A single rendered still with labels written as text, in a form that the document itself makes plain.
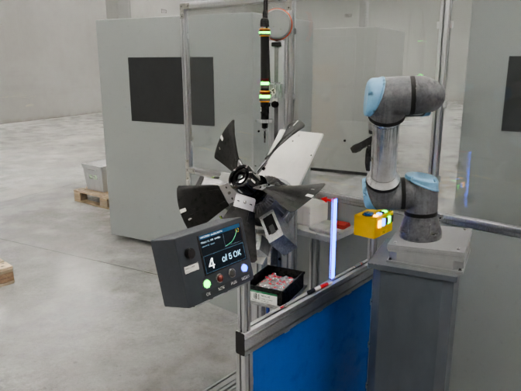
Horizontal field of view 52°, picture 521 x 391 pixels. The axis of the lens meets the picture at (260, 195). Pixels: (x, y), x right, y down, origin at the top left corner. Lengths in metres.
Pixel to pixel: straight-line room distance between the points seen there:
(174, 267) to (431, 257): 0.92
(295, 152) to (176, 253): 1.29
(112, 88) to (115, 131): 0.38
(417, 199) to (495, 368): 1.14
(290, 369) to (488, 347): 1.09
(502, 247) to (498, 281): 0.16
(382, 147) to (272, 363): 0.83
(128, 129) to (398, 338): 3.54
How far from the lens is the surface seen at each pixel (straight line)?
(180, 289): 1.44
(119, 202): 5.26
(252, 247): 2.21
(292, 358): 2.06
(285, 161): 2.58
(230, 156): 2.45
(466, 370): 2.89
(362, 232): 2.28
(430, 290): 1.96
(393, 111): 1.67
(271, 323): 1.85
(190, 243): 1.44
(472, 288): 2.70
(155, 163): 4.87
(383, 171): 1.85
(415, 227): 1.97
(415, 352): 2.08
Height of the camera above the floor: 1.70
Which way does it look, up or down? 14 degrees down
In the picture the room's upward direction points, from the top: straight up
